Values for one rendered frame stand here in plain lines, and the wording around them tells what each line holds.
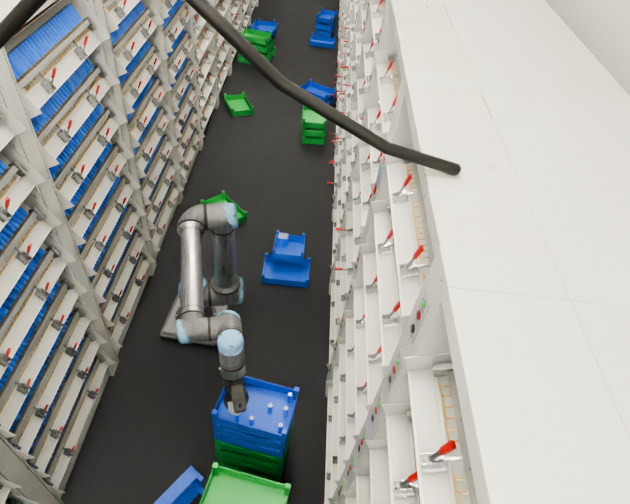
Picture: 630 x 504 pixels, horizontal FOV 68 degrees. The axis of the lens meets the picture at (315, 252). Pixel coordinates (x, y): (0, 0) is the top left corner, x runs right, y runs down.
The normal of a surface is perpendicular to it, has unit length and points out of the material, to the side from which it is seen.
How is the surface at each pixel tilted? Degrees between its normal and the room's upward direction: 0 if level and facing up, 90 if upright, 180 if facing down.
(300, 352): 0
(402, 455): 21
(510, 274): 0
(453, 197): 0
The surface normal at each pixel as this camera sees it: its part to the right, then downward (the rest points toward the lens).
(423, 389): -0.26, -0.69
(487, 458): 0.11, -0.69
